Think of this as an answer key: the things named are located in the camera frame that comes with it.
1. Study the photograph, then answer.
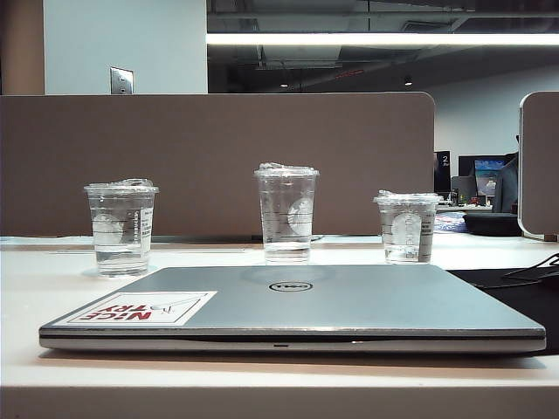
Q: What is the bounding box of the tall clear plastic cup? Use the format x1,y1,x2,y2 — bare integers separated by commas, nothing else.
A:
253,161,321,264

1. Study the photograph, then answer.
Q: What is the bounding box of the silver Dell laptop with sticker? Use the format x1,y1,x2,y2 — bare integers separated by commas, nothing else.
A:
38,264,547,353

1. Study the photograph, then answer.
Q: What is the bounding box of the small clear plastic cup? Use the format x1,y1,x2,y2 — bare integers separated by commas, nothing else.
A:
372,189,444,265

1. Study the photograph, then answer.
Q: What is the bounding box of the wide brown desk divider panel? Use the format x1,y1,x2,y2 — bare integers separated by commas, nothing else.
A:
0,90,437,238

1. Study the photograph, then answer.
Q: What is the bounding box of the dark sign with number two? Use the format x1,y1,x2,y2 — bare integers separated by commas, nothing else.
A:
434,150,452,194

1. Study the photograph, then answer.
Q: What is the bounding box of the blue patterned cloth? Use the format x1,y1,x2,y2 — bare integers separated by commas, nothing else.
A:
434,211,471,233

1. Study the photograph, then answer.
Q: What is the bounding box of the long ceiling light strip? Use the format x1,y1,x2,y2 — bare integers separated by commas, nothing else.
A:
205,32,559,46

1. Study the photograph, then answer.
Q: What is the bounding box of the black round cushion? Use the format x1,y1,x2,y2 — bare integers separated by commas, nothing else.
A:
461,210,521,237

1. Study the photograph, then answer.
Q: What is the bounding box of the background computer monitor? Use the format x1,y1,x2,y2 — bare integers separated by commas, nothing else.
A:
473,157,514,197

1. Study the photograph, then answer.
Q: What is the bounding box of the person in grey clothes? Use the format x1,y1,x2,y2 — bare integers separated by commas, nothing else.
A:
495,150,521,215

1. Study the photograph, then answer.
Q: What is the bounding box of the black mouse pad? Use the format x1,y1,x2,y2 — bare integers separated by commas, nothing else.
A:
445,266,559,350

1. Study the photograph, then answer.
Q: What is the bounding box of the brown divider panel, white edge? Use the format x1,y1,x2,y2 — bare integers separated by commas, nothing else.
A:
518,90,559,240

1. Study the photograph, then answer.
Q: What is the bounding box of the metal wall outlet plate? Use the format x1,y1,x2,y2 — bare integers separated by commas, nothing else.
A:
109,65,135,95

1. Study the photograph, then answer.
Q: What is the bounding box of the black mouse cable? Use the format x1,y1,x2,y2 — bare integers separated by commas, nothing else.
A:
503,252,559,285

